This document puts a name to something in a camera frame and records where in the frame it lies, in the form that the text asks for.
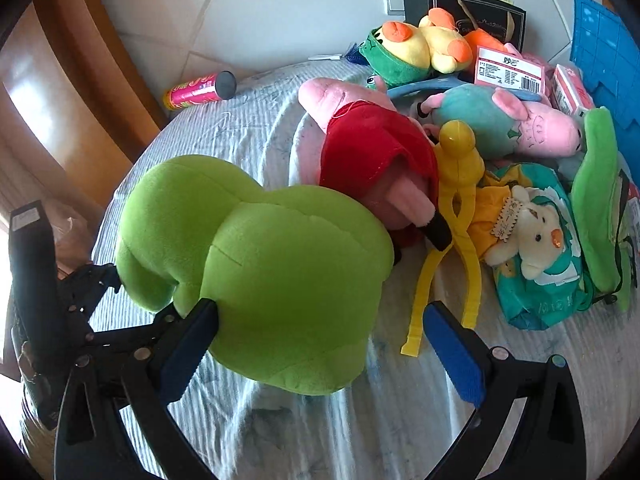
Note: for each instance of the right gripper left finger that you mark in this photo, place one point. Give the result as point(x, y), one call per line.
point(154, 377)

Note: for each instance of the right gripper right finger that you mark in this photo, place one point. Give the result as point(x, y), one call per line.
point(487, 378)

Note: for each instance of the large green frog plush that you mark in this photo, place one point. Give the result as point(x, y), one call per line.
point(296, 273)

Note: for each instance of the green wet wipes pack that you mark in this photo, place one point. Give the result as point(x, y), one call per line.
point(562, 289)

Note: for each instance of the white teddy bear plush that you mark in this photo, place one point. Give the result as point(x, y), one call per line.
point(528, 230)

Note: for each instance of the green plush backpack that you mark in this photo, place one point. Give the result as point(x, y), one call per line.
point(599, 198)

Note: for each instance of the yellow duck tongs toy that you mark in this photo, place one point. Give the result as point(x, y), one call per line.
point(460, 169)

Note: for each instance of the teal shirt pig plush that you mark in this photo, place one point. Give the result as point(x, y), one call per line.
point(503, 124)

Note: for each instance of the red dress pig plush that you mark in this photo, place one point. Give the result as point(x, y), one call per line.
point(379, 157)

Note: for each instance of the pink cylindrical can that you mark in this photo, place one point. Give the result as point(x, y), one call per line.
point(211, 88)

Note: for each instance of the pink white carton box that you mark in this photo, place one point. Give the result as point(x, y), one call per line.
point(568, 93)

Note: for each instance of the white barcode medicine box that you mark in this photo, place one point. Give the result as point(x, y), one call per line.
point(500, 69)

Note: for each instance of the yellow duck plush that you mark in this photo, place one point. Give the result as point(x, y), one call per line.
point(401, 53)

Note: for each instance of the orange plush toy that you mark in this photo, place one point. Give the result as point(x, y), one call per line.
point(478, 38)

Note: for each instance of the blue plastic crate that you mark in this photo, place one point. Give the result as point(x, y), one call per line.
point(608, 57)

